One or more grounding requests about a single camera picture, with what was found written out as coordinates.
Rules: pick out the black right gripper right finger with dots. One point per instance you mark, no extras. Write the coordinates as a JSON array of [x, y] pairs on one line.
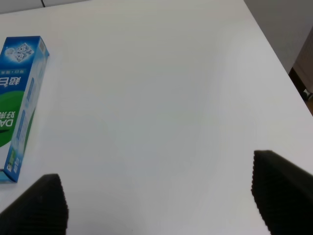
[[283, 193]]

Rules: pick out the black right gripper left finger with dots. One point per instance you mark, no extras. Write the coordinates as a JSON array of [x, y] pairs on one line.
[[41, 210]]

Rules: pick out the blue green toothpaste box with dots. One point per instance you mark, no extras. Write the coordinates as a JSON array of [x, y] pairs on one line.
[[22, 66]]

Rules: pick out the dark furniture beside table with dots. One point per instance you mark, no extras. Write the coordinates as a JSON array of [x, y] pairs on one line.
[[301, 73]]

